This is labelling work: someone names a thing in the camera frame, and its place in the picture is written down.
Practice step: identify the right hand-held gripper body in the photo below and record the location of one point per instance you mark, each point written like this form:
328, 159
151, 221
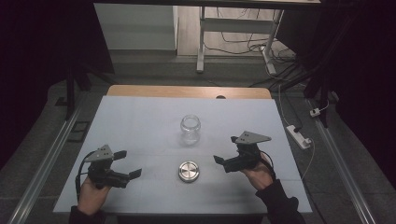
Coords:
247, 157

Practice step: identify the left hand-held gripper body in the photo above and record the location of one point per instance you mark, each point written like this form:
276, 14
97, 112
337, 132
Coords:
102, 174

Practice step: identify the person's right hand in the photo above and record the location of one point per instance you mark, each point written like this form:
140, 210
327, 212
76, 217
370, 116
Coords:
260, 175

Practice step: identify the person's left hand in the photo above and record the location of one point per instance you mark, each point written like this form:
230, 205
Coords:
90, 199

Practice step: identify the round metal jar lid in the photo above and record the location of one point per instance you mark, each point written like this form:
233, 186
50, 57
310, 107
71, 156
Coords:
189, 171

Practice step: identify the white table cover sheet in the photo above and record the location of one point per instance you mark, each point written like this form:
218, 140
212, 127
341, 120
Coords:
155, 130

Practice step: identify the clear glass jar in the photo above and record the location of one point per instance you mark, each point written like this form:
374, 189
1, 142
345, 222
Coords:
190, 130

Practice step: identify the white power strip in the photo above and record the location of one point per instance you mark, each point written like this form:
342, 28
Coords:
298, 137

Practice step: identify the wooden table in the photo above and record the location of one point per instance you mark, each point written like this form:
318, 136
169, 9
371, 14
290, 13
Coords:
186, 91

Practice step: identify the small white adapter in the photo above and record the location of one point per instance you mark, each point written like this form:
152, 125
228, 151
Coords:
315, 112

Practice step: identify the aluminium floor rail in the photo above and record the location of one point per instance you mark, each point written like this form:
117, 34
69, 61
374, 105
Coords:
43, 168
342, 168

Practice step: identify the white desk frame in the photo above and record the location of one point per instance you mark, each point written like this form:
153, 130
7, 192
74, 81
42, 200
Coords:
236, 25

